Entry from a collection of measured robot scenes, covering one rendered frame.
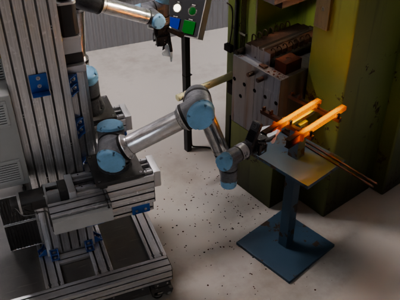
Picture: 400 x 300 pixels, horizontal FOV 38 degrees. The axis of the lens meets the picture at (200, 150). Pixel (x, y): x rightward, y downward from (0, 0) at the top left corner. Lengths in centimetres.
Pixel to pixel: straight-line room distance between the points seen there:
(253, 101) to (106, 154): 121
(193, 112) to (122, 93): 251
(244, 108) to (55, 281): 143
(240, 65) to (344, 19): 68
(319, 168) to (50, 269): 144
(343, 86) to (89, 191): 139
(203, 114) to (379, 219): 172
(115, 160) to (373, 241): 175
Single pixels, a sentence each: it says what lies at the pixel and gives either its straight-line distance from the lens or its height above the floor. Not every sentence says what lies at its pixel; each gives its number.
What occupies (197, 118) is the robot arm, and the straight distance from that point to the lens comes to 233.
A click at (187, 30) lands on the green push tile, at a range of 345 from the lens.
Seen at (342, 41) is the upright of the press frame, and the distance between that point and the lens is 303.
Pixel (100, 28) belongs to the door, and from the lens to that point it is 541.
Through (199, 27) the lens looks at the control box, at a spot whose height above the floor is 102.
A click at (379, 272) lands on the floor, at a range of 343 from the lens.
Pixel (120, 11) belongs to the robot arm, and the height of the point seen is 133.
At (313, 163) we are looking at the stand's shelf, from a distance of 297.
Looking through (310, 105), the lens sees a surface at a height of 93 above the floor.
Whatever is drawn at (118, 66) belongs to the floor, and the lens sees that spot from 518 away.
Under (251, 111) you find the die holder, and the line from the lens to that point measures 340.
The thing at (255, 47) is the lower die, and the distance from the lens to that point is 329.
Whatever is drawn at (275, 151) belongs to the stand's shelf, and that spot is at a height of 66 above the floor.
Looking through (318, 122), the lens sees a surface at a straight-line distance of 278.
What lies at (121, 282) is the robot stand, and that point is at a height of 23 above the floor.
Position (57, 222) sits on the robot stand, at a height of 73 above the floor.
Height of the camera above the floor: 248
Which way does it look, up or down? 37 degrees down
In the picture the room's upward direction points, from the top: straight up
